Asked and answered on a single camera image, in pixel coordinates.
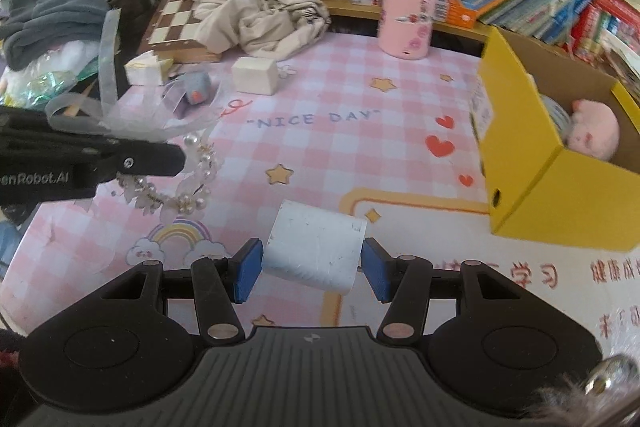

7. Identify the pink checked tablecloth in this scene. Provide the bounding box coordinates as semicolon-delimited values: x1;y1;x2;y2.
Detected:
0;27;640;408

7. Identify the grey folded cloth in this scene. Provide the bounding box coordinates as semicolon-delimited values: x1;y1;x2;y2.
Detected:
0;0;118;70

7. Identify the pink sticker-covered canister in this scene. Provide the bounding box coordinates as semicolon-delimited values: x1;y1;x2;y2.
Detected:
377;0;442;59

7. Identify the pearl flower garland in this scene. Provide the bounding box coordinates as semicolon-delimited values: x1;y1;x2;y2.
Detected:
112;132;226;228

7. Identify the yellow cardboard box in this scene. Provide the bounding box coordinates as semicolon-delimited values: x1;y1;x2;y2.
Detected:
470;27;640;253

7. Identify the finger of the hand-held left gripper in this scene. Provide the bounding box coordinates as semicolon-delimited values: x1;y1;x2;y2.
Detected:
0;106;185;186

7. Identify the small orange box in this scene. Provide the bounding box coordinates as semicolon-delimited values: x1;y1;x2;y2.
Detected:
435;0;478;28

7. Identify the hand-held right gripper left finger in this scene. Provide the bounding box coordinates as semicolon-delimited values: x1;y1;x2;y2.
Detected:
95;238;264;342

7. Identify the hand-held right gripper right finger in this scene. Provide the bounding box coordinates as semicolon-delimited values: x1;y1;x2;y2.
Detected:
361;238;538;342

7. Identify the small pink plush toy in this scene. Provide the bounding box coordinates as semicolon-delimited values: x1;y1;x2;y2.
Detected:
565;98;621;160

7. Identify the wooden chess board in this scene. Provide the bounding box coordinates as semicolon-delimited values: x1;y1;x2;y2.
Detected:
135;0;223;64

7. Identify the white tissue pack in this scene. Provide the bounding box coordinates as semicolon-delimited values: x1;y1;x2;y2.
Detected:
124;51;173;86

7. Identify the iridescent plastic wrap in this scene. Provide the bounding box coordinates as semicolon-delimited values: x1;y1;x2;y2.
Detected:
0;42;101;108

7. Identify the grey mouse toy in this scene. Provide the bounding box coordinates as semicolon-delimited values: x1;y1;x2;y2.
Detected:
167;72;211;108

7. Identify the furry charm with metal bell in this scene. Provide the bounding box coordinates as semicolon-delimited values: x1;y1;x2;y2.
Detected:
537;354;640;427

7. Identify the cream cube block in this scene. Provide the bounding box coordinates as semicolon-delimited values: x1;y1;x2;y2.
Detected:
232;57;278;96

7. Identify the translucent ribbon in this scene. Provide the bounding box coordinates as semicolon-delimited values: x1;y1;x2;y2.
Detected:
45;9;218;145

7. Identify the dark brown bag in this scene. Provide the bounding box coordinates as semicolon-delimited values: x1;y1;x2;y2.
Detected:
102;0;153;48

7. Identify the white paper roll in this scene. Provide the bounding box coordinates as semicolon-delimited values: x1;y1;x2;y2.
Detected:
262;199;367;295

